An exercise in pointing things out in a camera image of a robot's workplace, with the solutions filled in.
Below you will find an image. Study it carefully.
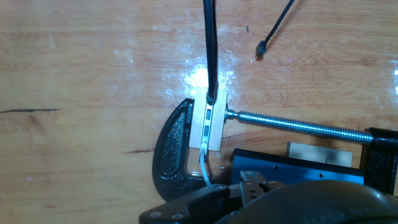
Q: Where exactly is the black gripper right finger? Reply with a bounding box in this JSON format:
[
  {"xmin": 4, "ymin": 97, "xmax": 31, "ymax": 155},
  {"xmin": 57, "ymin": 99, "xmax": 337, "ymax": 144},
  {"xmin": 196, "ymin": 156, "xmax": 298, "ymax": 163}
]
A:
[{"xmin": 262, "ymin": 180, "xmax": 287, "ymax": 194}]

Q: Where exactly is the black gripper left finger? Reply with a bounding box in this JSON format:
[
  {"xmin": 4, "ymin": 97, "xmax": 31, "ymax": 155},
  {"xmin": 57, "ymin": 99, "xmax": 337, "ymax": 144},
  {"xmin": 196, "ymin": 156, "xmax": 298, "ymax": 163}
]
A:
[{"xmin": 139, "ymin": 170, "xmax": 266, "ymax": 224}]

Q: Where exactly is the silver USB hub docking station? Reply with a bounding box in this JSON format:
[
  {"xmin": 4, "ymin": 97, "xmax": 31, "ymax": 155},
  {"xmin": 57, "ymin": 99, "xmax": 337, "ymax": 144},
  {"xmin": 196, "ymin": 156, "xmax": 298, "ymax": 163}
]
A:
[{"xmin": 201, "ymin": 88, "xmax": 216, "ymax": 153}]

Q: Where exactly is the blue rectangular box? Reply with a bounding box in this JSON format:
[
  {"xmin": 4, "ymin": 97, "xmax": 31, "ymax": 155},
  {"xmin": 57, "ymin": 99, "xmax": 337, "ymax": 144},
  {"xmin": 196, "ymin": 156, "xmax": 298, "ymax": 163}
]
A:
[{"xmin": 229, "ymin": 148, "xmax": 365, "ymax": 187}]

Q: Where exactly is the black C-clamp with steel screw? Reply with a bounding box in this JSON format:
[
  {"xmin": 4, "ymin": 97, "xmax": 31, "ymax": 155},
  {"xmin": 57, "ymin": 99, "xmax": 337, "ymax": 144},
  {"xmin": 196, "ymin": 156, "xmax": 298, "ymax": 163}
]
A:
[{"xmin": 152, "ymin": 98, "xmax": 398, "ymax": 203}]

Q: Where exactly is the pale wooden spacer block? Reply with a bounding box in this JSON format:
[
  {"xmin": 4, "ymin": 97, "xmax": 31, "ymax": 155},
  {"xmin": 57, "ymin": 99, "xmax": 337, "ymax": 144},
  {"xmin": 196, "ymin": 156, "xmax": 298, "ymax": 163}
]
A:
[{"xmin": 286, "ymin": 142, "xmax": 354, "ymax": 168}]

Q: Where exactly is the large varnished wooden board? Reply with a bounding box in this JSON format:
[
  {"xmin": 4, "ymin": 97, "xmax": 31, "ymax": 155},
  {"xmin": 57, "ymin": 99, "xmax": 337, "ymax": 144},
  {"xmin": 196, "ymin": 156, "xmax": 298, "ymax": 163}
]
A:
[{"xmin": 0, "ymin": 0, "xmax": 398, "ymax": 224}]

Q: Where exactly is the black cable with USB plug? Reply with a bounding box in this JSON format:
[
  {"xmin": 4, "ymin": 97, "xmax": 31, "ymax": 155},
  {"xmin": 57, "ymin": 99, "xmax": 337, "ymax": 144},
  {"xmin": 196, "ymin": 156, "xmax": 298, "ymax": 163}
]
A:
[{"xmin": 254, "ymin": 0, "xmax": 296, "ymax": 60}]

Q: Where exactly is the thin black hub cable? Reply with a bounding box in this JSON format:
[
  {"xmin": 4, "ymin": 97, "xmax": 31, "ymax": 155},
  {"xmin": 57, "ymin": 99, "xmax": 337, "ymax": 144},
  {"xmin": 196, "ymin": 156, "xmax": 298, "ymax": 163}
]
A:
[{"xmin": 211, "ymin": 0, "xmax": 218, "ymax": 91}]

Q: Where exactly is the thick black hub cable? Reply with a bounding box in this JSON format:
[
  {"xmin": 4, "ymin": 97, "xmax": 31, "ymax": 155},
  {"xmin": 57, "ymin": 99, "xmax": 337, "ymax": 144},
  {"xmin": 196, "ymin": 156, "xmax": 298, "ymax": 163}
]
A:
[{"xmin": 202, "ymin": 0, "xmax": 218, "ymax": 106}]

